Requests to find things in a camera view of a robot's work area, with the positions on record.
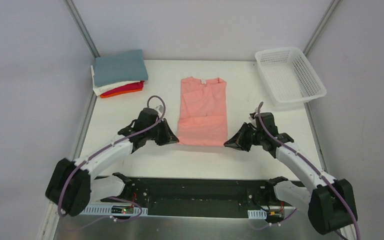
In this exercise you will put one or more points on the left white slotted duct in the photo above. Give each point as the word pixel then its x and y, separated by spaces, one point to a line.
pixel 122 210

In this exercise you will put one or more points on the right white slotted duct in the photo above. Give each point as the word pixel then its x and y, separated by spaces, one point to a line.
pixel 257 214

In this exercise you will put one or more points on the white plastic basket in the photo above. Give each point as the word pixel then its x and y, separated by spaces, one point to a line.
pixel 288 76

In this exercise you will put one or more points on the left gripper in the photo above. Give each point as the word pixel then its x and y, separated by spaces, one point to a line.
pixel 159 132

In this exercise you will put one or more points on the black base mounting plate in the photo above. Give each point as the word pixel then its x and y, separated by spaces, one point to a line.
pixel 211 198

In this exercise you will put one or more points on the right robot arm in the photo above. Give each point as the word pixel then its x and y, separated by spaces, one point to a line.
pixel 328 202

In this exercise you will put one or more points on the folded magenta t-shirt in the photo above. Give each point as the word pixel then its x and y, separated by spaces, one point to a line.
pixel 132 86

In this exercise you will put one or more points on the folded white t-shirt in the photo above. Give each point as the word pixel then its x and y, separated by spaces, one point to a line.
pixel 98 90

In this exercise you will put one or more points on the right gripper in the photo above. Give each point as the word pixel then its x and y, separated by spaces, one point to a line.
pixel 245 136

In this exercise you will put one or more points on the folded orange t-shirt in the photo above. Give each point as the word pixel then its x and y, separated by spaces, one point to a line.
pixel 108 95

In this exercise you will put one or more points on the white slotted duct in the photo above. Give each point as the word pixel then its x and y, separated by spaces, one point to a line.
pixel 122 210
pixel 257 214

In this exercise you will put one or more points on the folded blue-grey t-shirt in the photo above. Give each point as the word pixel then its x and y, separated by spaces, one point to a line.
pixel 124 67

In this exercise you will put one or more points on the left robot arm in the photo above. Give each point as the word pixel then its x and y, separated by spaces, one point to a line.
pixel 74 184

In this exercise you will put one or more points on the aluminium corner post left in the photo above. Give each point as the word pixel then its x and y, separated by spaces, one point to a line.
pixel 78 20

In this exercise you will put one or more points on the salmon pink t-shirt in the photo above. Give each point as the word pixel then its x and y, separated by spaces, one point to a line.
pixel 203 112

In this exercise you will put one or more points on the aluminium corner post right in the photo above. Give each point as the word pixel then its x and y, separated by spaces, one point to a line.
pixel 332 7

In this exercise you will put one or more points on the aluminium corner post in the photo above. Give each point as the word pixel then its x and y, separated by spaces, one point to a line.
pixel 332 7
pixel 78 20

